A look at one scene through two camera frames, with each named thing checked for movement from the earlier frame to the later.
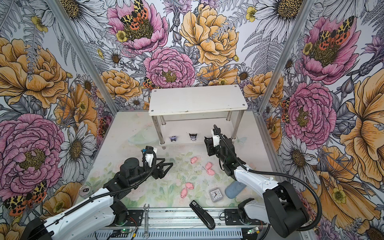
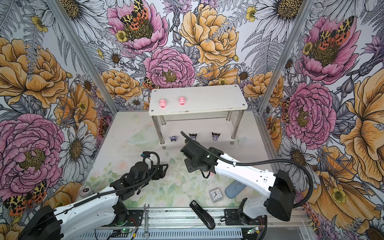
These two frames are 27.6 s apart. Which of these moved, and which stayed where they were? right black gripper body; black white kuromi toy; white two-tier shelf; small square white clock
Moved: right black gripper body
Stayed: small square white clock; white two-tier shelf; black white kuromi toy
